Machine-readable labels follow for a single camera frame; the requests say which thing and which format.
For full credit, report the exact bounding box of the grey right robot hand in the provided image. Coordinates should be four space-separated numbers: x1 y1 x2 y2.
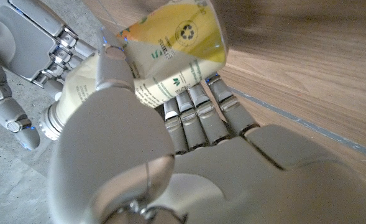
0 0 98 151

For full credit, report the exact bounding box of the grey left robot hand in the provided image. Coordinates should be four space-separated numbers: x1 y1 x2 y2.
47 43 366 224

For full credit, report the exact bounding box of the silver bottle cap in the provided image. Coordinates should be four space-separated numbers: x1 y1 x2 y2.
39 102 65 141

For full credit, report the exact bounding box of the organic brewed tea bottle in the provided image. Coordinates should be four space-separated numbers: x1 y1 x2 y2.
39 0 227 141

